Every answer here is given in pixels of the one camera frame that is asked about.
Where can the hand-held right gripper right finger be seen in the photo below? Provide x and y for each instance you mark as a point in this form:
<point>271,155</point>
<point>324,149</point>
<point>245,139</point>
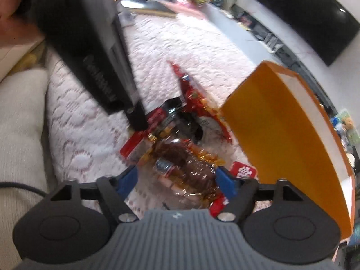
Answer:
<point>225,182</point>

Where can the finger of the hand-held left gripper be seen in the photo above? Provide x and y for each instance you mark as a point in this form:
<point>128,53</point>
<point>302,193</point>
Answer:
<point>136,115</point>

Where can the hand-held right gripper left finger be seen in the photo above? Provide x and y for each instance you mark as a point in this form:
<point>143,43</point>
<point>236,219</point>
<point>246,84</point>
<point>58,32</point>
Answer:
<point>128,181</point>

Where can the clear packet of brown snacks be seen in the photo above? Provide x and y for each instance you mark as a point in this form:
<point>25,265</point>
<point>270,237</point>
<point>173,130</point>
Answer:
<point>182,168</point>

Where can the orange cardboard box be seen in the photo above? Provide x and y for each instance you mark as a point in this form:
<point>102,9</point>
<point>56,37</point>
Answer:
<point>267,123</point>

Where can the person's left hand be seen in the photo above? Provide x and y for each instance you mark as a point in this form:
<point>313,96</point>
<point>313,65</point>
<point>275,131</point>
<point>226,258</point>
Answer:
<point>11,19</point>

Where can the small red white snack packet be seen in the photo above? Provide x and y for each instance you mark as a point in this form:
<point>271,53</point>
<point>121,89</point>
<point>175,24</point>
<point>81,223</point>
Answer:
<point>243,171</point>

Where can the flat red snack packet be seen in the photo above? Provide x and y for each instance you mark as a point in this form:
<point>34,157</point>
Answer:
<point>135,146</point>

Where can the black snack packet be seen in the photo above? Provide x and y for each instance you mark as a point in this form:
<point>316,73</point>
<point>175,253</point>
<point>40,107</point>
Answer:
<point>171,112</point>

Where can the large red snack bag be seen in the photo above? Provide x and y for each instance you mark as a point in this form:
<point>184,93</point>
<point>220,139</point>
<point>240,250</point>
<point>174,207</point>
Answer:
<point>197,98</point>

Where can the dark flat book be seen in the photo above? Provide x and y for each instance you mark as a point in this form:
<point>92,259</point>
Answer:
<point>149,7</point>

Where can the pink checked tablecloth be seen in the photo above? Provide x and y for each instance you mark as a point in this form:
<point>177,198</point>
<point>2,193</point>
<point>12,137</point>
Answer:
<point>185,7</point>

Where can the white sofa cushion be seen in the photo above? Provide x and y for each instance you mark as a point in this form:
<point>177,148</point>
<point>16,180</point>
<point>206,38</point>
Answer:
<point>19,123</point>

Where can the teddy bear picture card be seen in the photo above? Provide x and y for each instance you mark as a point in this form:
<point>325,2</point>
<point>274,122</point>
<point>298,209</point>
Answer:
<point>344,123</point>

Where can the long television cabinet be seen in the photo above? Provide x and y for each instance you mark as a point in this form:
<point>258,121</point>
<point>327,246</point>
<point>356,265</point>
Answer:
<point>253,39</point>

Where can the black flat television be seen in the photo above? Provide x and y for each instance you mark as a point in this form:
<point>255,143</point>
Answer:
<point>309,14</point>

